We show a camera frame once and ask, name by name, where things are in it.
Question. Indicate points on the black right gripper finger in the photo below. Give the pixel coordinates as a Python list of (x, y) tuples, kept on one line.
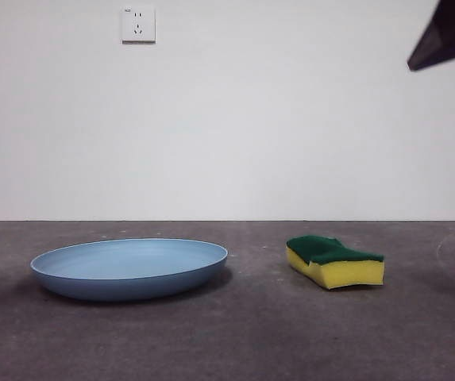
[(449, 35)]

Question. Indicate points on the green and yellow sponge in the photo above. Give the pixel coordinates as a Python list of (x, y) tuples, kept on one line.
[(330, 274)]

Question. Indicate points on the light blue round plate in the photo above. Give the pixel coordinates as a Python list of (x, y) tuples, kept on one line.
[(132, 266)]

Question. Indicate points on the white wall socket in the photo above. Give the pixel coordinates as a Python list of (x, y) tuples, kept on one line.
[(139, 24)]

